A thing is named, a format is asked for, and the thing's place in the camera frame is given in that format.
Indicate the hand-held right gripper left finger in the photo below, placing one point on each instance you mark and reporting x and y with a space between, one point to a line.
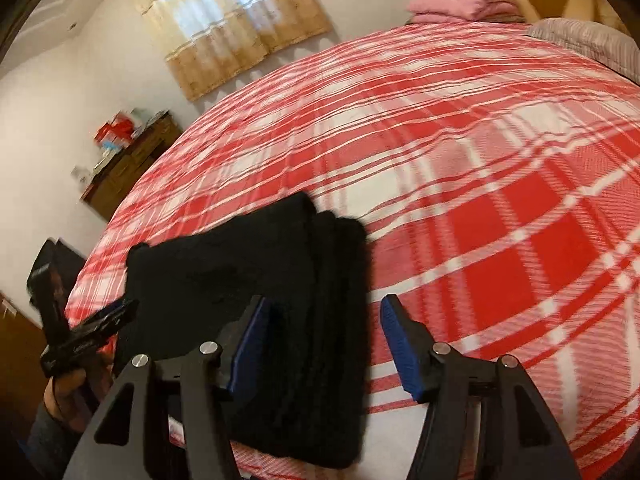
252 340

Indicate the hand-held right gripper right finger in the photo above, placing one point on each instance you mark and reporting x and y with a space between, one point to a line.
400 345

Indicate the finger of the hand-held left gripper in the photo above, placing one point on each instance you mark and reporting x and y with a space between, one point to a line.
117 317

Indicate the black pants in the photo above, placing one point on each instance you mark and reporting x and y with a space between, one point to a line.
300 270

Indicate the person's left forearm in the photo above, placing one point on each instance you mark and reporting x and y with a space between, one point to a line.
47 440

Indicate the person's left hand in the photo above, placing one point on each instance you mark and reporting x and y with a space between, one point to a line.
62 387

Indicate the brown wooden door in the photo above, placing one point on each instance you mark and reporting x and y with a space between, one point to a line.
15 350

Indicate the black chair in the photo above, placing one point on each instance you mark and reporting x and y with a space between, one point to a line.
70 260

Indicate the brown wooden cabinet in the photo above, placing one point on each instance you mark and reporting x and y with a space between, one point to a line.
130 170

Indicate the white card box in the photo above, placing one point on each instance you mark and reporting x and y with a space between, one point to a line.
81 174

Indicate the red gift box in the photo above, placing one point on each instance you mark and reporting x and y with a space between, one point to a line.
112 130

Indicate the red plaid blanket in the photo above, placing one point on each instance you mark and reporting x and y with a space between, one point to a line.
475 160

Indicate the pale blue box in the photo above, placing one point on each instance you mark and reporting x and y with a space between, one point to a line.
141 117

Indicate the beige floral window curtain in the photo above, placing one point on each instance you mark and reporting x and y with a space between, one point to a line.
225 35

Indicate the pink folded blanket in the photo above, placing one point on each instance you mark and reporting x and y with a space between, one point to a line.
460 2

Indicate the striped pillow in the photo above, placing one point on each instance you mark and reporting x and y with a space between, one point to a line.
585 40

